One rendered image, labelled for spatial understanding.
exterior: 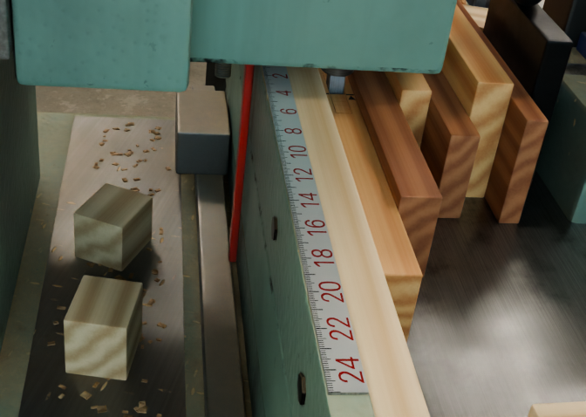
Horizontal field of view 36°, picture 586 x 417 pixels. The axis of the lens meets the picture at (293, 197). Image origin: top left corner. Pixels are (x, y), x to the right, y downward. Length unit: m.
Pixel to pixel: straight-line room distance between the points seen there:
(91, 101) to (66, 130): 1.79
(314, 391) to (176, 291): 0.27
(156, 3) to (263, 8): 0.06
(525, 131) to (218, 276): 0.21
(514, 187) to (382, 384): 0.20
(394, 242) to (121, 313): 0.17
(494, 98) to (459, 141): 0.03
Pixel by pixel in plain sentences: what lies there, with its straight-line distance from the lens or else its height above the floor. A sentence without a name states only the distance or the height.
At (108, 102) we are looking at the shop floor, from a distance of 2.52.
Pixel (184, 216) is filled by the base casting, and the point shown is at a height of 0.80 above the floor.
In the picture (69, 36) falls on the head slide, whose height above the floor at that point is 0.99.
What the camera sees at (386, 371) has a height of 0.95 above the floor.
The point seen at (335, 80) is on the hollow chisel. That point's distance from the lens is 0.50.
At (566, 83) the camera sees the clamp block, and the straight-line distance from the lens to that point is 0.53.
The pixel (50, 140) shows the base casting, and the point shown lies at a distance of 0.72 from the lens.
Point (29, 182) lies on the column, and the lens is 0.60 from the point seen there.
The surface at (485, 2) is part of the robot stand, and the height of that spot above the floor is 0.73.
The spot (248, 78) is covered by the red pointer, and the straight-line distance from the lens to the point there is 0.50.
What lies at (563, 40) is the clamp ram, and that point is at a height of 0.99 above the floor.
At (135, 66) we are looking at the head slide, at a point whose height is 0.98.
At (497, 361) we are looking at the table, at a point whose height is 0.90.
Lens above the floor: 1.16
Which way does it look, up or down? 33 degrees down
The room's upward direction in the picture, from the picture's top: 7 degrees clockwise
